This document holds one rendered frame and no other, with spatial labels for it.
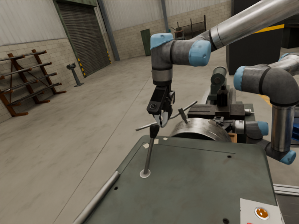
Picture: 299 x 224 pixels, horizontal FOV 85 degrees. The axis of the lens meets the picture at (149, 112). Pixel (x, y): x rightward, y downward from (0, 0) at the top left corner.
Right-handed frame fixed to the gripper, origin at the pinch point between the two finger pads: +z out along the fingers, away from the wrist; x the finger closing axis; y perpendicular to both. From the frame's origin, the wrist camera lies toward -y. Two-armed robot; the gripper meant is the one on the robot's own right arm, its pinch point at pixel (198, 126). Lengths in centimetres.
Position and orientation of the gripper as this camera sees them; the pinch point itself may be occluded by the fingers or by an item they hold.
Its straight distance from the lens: 105.7
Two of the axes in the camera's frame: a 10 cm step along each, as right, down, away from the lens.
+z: -8.8, -0.2, 4.8
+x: -2.2, -8.8, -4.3
